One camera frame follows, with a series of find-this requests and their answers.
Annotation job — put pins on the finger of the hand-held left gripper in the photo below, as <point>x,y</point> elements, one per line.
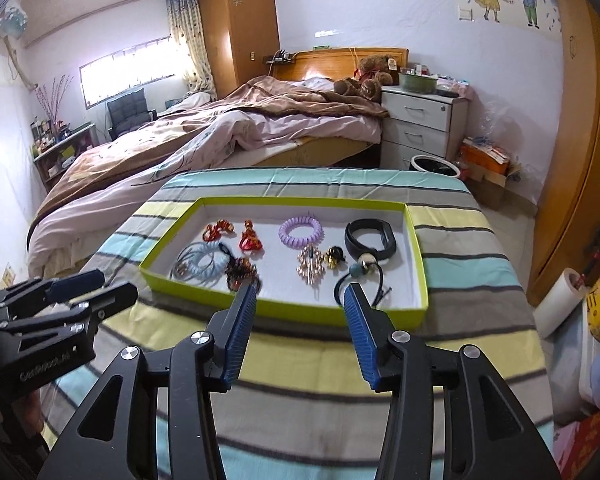
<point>75,282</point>
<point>115,300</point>

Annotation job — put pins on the dried branches in vase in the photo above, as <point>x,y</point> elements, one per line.
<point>52,97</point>

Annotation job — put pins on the clear plastic bag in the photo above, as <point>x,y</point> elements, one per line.
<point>492,117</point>

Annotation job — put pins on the paper towel roll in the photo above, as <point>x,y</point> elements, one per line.
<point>557,305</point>

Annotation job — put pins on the pink duvet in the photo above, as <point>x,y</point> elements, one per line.
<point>260,130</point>

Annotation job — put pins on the black wrist band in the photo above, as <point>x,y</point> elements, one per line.
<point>352,242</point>

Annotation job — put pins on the brown teddy bear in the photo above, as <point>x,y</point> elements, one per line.
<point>367,82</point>

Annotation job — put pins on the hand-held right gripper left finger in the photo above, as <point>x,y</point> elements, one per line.
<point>240,330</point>

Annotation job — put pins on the wall air conditioner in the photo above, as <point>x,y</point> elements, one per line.
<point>10,22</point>

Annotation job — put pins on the brown blanket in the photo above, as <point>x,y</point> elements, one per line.
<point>290,95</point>

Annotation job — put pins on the tall wooden cabinet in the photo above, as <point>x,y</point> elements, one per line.
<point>237,30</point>

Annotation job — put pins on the cardboard box with papers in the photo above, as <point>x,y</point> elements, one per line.
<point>490,175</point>

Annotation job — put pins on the dark chair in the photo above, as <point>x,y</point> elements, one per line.
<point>130,110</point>

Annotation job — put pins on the cluttered low shelf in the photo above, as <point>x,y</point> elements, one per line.
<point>62,152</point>

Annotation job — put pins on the yellow-green cardboard box tray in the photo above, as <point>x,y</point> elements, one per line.
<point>290,307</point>

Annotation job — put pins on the rhinestone hair clip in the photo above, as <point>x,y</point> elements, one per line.
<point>310,260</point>

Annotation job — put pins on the large wooden wardrobe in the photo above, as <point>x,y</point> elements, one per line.
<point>580,160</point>

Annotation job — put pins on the wooden headboard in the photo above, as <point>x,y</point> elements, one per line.
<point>330,60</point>

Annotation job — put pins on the white nightstand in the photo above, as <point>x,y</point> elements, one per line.
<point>420,120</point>

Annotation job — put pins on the striped table cloth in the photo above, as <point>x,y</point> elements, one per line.
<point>455,270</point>

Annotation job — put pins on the window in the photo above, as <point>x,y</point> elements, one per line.
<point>130,67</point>

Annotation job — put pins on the white trash bin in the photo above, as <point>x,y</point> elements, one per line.
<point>432,166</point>

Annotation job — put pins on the green round tin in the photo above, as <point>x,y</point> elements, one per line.
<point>417,83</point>

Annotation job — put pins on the red gold knot ornament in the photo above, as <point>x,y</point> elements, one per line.
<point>217,230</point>

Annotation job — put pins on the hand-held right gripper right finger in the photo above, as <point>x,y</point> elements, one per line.
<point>360,340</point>

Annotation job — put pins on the patterned curtain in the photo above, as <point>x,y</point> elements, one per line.
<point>190,40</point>

